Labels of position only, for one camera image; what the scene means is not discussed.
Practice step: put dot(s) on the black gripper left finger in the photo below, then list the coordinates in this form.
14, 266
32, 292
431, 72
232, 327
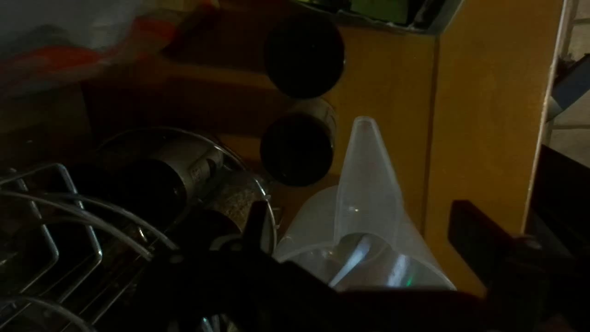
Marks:
259, 233

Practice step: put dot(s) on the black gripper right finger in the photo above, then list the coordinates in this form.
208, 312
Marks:
495, 257

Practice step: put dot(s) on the spice jar in rack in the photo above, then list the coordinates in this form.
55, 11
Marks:
160, 179

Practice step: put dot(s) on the spice jar dark lid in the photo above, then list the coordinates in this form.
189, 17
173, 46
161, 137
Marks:
305, 55
298, 150

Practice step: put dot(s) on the front spice jar dark lid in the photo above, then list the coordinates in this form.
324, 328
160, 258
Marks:
305, 55

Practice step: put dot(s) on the white plastic bag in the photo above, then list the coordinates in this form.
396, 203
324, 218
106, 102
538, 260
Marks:
55, 43

